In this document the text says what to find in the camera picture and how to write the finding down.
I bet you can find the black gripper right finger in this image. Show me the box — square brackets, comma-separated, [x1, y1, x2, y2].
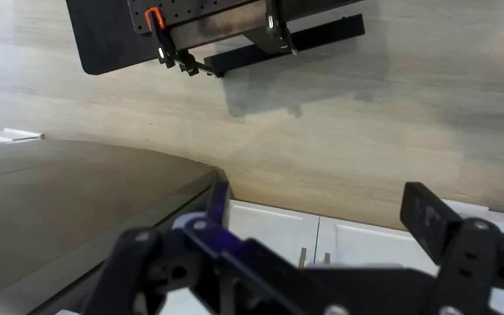
[399, 183, 504, 315]

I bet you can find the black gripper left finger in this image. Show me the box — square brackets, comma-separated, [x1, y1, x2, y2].
[82, 181, 238, 315]

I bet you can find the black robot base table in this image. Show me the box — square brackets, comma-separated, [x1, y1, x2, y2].
[65, 0, 366, 78]

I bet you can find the white left cabinet door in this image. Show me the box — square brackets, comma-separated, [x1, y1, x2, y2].
[159, 200, 319, 315]

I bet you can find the white cabinet door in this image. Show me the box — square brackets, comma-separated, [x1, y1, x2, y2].
[159, 200, 319, 315]
[315, 198, 504, 315]

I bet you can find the white right cabinet door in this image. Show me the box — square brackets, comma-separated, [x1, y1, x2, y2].
[315, 198, 504, 315]

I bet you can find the stainless steel refrigerator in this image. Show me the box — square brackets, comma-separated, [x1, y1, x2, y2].
[0, 141, 222, 315]

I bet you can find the metal left door handle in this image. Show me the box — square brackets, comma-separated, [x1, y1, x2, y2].
[298, 247, 308, 268]

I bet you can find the metal door handle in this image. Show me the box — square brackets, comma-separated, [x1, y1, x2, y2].
[298, 247, 308, 268]
[322, 253, 331, 267]

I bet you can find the metal right door handle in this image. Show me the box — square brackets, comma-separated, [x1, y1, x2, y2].
[322, 253, 331, 267]

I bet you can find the orange handled black clamp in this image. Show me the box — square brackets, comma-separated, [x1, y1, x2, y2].
[145, 8, 175, 69]

